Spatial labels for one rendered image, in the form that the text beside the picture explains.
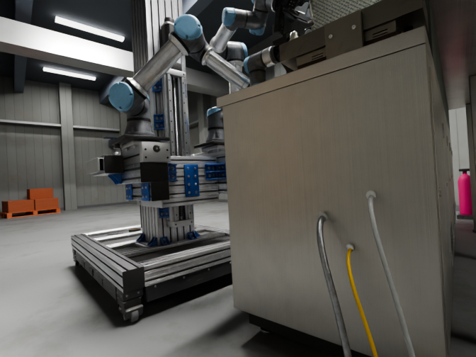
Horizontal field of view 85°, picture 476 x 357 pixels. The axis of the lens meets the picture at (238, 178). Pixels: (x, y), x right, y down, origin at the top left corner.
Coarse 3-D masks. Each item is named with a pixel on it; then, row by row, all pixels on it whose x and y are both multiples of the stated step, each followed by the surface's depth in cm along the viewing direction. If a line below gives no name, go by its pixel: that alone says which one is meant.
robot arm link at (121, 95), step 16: (192, 16) 114; (176, 32) 113; (192, 32) 114; (176, 48) 117; (192, 48) 120; (144, 64) 118; (160, 64) 117; (128, 80) 116; (144, 80) 117; (112, 96) 115; (128, 96) 114; (144, 96) 120; (128, 112) 122
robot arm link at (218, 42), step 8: (224, 8) 124; (232, 8) 123; (224, 16) 124; (232, 16) 123; (240, 16) 124; (224, 24) 126; (232, 24) 126; (240, 24) 126; (224, 32) 135; (232, 32) 134; (216, 40) 147; (224, 40) 143; (216, 48) 154; (224, 48) 157; (224, 56) 162
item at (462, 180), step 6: (462, 180) 297; (468, 180) 293; (462, 186) 297; (468, 186) 293; (462, 192) 297; (468, 192) 293; (462, 198) 297; (468, 198) 293; (462, 204) 298; (468, 204) 293; (462, 210) 298; (468, 210) 293; (462, 216) 295; (468, 216) 291
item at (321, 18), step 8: (344, 0) 94; (352, 0) 92; (360, 0) 91; (368, 0) 89; (376, 0) 87; (328, 8) 98; (336, 8) 96; (344, 8) 94; (352, 8) 92; (360, 8) 91; (320, 16) 100; (328, 16) 98; (336, 16) 96; (320, 24) 100
